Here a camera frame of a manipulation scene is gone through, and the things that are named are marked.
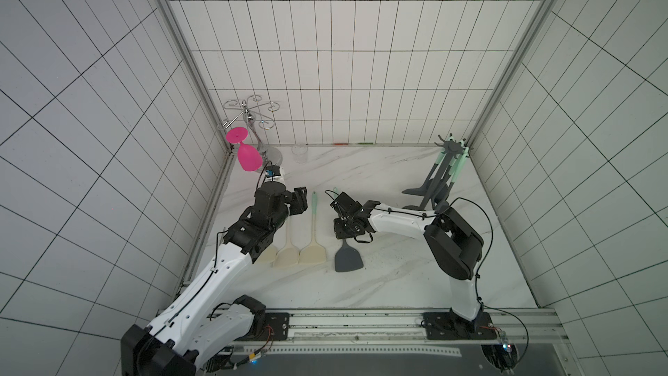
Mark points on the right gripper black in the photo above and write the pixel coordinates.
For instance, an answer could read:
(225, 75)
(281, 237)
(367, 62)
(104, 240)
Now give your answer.
(345, 217)

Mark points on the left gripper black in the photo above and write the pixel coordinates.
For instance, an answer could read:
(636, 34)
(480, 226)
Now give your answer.
(299, 201)

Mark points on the grey utensil green handle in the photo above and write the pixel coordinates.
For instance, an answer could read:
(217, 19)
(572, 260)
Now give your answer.
(347, 259)

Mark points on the cream spatula green handle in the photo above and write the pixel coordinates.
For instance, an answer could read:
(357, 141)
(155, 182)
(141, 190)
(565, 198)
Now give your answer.
(268, 256)

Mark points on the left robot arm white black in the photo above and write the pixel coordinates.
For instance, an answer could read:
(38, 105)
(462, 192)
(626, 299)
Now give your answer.
(195, 328)

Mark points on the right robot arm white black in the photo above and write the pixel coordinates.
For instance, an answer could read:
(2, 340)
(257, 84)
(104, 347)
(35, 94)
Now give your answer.
(456, 247)

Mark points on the grey kitchen utensil rack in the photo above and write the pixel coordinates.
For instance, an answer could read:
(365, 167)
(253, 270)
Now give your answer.
(453, 149)

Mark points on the small clear glass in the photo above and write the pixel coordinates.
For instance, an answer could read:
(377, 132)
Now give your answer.
(300, 153)

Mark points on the pink plastic wine glass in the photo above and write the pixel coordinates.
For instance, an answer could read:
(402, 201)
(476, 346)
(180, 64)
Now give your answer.
(248, 156)

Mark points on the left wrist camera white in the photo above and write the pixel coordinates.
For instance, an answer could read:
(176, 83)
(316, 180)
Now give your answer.
(273, 173)

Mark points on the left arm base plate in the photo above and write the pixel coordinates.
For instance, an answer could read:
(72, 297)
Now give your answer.
(272, 326)

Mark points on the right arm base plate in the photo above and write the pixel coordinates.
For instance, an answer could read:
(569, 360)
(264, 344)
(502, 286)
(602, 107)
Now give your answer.
(449, 326)

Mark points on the aluminium mounting rail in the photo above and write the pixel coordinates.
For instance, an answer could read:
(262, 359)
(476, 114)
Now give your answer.
(400, 331)

